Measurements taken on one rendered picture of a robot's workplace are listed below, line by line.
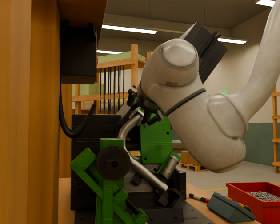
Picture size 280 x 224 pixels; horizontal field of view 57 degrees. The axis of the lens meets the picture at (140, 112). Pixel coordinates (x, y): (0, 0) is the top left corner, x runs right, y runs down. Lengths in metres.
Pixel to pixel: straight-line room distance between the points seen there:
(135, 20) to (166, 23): 1.04
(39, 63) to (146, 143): 0.45
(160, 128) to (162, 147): 0.07
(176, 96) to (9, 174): 0.35
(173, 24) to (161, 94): 8.61
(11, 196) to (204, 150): 0.36
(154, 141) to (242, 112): 0.44
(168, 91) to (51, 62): 0.29
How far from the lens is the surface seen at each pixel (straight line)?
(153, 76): 0.52
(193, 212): 0.97
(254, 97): 0.58
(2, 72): 0.26
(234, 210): 0.90
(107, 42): 10.44
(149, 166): 0.91
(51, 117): 0.64
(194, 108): 0.52
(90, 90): 4.10
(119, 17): 8.58
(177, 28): 9.14
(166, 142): 0.92
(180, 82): 0.51
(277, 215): 1.14
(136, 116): 0.88
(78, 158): 0.59
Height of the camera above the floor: 1.20
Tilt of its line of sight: 3 degrees up
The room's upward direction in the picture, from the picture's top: straight up
